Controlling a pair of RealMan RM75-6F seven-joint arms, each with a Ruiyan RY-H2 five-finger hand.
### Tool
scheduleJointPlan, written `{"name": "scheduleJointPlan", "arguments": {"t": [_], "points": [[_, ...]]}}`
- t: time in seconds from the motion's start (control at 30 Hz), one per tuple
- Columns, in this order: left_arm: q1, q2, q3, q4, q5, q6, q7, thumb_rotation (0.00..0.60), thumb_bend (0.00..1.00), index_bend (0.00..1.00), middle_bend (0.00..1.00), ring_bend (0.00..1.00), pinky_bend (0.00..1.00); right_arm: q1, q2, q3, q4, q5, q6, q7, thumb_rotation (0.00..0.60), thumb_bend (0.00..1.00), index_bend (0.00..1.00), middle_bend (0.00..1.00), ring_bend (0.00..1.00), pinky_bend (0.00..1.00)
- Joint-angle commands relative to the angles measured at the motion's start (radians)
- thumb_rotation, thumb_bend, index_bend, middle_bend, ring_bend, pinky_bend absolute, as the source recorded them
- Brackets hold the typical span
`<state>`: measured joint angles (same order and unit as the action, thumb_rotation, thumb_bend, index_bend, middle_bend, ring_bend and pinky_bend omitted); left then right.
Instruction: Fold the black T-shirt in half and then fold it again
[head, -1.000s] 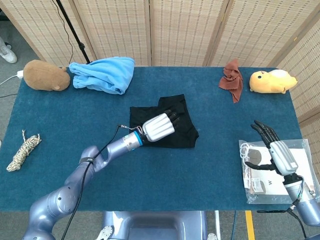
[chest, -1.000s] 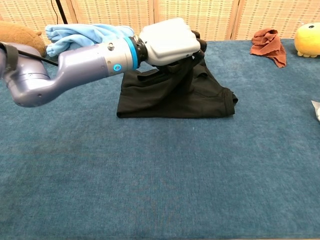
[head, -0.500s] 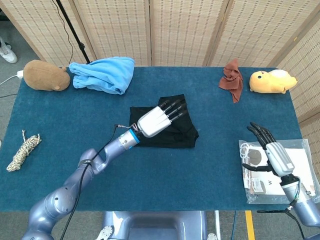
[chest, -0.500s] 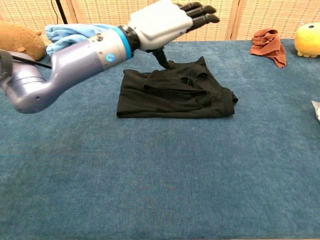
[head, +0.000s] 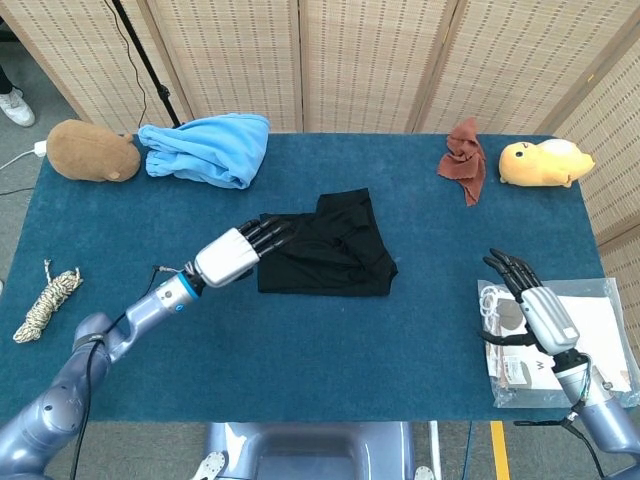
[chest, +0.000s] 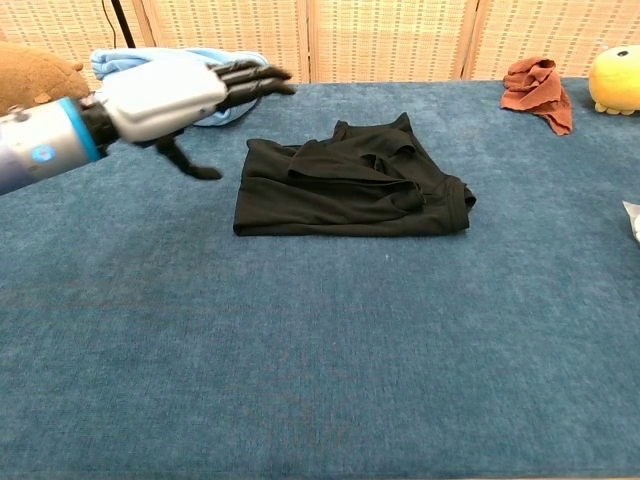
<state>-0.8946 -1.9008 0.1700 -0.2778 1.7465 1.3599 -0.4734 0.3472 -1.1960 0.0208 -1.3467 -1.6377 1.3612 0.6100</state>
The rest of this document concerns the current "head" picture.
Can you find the black trouser leg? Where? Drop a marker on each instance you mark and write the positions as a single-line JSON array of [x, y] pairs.
[[4, 80]]

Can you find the white shoe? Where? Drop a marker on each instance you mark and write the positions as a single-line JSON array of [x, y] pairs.
[[17, 109]]

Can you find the black tripod pole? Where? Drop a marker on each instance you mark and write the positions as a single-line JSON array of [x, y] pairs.
[[150, 70]]

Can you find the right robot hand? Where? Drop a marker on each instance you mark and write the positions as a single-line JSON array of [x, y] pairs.
[[547, 320]]

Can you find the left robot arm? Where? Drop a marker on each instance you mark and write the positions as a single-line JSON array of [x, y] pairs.
[[145, 315]]

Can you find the brown capybara plush toy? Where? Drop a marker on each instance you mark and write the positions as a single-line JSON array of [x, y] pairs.
[[85, 150]]

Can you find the thin black rod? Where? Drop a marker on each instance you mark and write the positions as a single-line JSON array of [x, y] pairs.
[[540, 423]]

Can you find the black T-shirt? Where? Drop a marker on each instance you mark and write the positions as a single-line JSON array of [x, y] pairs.
[[325, 260]]

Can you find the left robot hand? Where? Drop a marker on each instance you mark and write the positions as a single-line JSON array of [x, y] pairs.
[[225, 257]]

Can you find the rust brown cloth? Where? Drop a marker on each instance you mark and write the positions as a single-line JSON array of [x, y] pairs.
[[462, 160]]

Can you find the yellow plush toy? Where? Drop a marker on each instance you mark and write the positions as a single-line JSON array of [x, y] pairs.
[[535, 165]]

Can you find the light blue towel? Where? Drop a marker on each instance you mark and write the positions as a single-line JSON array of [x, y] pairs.
[[210, 150]]

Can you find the plastic bag with white items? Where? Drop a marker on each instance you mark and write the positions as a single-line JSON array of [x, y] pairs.
[[600, 320]]

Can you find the blue-grey robot torso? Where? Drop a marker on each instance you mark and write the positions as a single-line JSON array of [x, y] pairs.
[[310, 450]]

